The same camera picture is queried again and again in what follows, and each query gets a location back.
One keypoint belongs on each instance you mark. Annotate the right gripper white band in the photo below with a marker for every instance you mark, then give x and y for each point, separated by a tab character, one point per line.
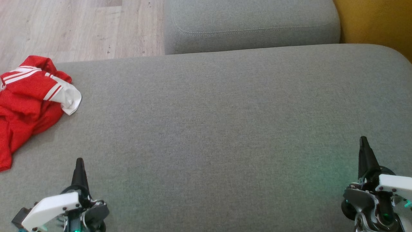
392	185

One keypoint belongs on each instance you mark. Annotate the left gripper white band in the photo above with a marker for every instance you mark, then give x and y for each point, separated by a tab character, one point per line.
51	207

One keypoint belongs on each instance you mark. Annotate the red basketball jersey white sleeves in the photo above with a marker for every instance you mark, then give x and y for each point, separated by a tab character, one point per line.
29	87

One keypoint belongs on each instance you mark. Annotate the large grey sofa seat cushion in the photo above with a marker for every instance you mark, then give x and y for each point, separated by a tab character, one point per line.
206	129

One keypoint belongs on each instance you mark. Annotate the yellow sofa back cushion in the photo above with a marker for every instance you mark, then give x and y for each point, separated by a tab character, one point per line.
376	22

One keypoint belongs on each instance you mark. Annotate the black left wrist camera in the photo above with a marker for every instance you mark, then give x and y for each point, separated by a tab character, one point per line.
20	216

